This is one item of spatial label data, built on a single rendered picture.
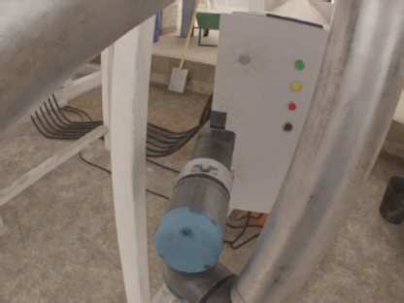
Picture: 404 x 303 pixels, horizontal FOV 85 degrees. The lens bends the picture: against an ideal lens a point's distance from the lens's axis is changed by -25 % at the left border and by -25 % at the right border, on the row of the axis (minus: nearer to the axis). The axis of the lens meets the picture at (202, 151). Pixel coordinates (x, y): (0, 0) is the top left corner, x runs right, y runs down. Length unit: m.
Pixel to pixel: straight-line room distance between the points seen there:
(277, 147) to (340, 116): 0.58
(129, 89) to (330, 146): 0.41
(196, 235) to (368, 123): 0.23
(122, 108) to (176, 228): 0.31
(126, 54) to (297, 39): 0.40
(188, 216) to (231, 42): 0.46
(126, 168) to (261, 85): 0.38
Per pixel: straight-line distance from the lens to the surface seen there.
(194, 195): 0.39
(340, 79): 0.24
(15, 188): 1.87
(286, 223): 0.28
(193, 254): 0.37
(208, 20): 4.75
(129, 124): 0.57
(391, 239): 2.21
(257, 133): 0.78
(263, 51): 0.70
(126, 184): 0.64
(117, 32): 0.18
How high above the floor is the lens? 1.30
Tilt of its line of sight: 33 degrees down
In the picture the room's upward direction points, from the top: 5 degrees clockwise
